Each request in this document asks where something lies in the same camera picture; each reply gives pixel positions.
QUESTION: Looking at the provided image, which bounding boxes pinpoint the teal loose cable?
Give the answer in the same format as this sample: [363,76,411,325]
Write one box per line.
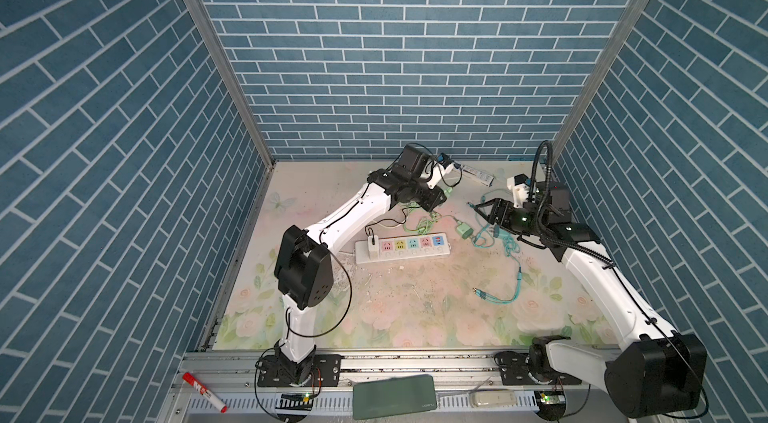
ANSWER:
[472,266,524,306]

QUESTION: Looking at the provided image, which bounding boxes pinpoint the white power strip coloured sockets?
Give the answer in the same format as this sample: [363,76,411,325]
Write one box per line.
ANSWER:
[355,233,451,265]

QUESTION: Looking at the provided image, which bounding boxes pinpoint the red marker left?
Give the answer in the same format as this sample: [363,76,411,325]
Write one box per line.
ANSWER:
[182,372,229,413]

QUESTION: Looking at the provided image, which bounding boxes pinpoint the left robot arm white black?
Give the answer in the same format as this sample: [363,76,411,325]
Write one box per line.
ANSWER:
[274,143,463,363]

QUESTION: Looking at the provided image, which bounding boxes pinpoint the blue white toothpaste box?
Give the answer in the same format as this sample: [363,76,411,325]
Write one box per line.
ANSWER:
[456,164,495,187]

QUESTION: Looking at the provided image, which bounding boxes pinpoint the green rectangular pad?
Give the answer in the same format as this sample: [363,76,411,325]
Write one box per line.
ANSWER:
[352,374,438,420]

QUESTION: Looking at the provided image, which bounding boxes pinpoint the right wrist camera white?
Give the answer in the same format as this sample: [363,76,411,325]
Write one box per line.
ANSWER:
[506,174,531,208]

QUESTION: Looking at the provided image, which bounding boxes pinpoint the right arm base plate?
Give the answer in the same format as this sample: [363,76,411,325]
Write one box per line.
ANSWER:
[493,350,582,386]

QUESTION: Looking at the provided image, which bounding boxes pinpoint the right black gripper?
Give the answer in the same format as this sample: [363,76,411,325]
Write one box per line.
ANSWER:
[474,197,546,238]

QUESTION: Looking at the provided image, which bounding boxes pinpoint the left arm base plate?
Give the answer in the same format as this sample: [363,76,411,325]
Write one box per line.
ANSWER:
[256,351,342,388]

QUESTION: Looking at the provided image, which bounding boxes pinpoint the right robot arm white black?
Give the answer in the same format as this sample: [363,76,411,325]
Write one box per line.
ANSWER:
[472,178,710,420]

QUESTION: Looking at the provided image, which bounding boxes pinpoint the green charger plug right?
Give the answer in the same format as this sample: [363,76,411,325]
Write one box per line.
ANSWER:
[455,220,474,240]

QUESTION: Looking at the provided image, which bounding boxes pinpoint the light green coiled cable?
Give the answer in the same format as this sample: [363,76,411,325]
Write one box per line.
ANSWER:
[403,200,442,237]

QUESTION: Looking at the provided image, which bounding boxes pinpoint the teal charger with cable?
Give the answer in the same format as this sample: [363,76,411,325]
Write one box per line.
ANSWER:
[472,212,521,258]

